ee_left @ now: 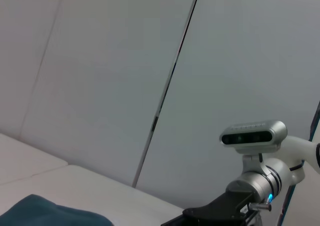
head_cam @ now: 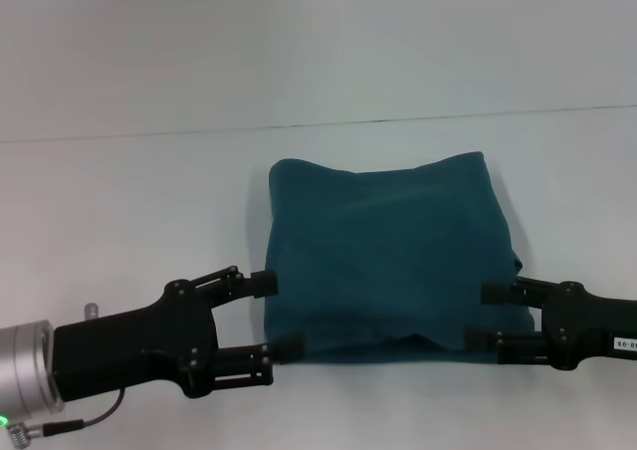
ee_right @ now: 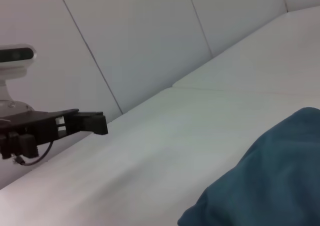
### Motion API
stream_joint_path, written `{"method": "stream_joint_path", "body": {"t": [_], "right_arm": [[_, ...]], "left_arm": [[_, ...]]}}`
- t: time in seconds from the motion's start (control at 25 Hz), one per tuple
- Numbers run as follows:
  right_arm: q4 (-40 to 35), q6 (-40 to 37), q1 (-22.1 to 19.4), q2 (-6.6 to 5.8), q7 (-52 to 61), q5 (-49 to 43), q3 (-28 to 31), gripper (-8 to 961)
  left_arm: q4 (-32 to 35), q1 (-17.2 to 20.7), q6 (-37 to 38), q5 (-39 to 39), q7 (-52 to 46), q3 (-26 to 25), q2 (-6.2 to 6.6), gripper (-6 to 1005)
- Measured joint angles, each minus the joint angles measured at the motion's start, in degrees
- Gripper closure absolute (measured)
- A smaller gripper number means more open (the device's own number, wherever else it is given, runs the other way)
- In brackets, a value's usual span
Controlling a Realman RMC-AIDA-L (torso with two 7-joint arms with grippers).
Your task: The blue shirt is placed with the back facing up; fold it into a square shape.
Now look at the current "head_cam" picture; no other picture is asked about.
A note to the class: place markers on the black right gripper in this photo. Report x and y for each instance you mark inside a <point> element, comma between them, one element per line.
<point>587,325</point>

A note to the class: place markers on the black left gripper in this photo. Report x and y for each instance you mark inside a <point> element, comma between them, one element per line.
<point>134,340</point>

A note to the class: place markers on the left gripper silver plug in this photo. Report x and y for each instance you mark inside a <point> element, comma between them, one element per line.
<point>91,310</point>

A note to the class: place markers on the teal blue shirt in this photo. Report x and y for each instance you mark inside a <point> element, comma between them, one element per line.
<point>398,246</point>

